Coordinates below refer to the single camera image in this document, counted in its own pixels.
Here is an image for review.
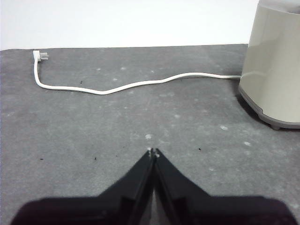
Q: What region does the white toaster power cable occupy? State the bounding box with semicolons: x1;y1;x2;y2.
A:
32;50;242;96

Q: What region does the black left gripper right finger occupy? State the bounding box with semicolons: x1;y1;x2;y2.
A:
152;148;296;225

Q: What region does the beige metal toaster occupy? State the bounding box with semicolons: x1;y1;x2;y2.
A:
238;0;300;131

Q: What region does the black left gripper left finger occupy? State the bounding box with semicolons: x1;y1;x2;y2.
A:
10;149;155;225

